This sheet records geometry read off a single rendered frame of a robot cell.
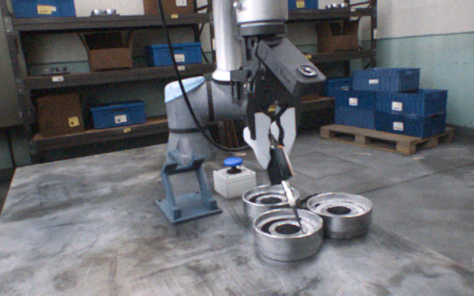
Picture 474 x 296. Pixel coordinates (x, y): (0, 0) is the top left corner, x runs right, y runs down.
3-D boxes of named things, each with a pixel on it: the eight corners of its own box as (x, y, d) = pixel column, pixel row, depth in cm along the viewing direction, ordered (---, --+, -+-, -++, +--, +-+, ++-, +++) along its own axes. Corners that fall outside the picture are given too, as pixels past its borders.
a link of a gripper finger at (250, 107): (267, 137, 61) (269, 80, 60) (273, 138, 60) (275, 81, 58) (240, 139, 59) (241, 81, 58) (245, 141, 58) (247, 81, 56)
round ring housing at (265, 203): (258, 232, 67) (256, 210, 66) (235, 211, 76) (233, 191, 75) (312, 219, 70) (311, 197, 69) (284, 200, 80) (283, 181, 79)
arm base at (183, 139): (161, 157, 122) (157, 124, 120) (206, 148, 128) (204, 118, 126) (174, 167, 109) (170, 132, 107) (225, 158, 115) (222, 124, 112)
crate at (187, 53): (191, 63, 453) (189, 43, 447) (203, 63, 419) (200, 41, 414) (146, 67, 432) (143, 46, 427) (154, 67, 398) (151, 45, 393)
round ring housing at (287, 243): (309, 270, 54) (308, 242, 53) (242, 255, 60) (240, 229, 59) (332, 237, 63) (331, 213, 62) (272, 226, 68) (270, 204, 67)
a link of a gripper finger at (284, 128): (281, 154, 68) (274, 102, 66) (301, 162, 63) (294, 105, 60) (265, 159, 67) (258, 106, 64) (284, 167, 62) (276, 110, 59)
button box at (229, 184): (257, 193, 85) (255, 171, 84) (227, 200, 83) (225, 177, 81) (241, 182, 93) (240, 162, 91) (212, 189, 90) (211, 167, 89)
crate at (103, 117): (142, 119, 439) (139, 99, 434) (147, 124, 405) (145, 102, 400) (92, 125, 421) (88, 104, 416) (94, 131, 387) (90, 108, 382)
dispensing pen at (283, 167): (302, 234, 55) (263, 127, 61) (289, 240, 59) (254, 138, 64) (315, 230, 56) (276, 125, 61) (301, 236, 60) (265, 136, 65)
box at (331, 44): (362, 50, 496) (362, 18, 487) (330, 52, 482) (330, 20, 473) (343, 51, 533) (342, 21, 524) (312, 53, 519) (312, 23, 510)
